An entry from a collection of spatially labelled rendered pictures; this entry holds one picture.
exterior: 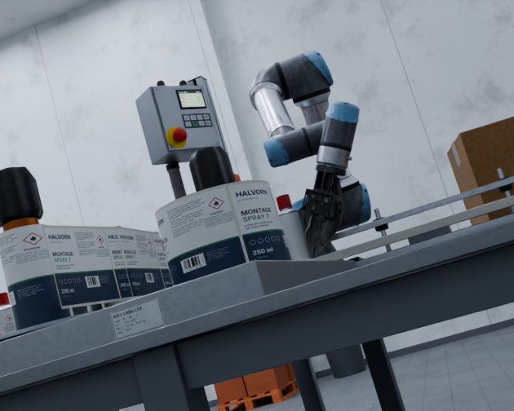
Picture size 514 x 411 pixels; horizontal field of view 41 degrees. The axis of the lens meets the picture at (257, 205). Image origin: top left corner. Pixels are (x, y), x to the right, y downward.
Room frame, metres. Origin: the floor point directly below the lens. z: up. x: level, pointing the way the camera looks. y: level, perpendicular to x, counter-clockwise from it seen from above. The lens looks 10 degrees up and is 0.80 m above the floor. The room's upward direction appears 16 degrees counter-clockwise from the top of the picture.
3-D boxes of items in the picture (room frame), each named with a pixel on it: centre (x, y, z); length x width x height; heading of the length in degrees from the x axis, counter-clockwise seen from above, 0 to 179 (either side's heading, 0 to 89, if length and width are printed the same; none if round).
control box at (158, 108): (1.81, 0.14, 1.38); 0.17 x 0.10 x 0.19; 128
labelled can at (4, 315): (1.90, 0.75, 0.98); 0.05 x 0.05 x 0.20
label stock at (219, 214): (1.16, 0.07, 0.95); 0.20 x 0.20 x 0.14
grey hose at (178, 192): (1.84, 0.19, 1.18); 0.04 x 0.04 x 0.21
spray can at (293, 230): (1.66, -0.06, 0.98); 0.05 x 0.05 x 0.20
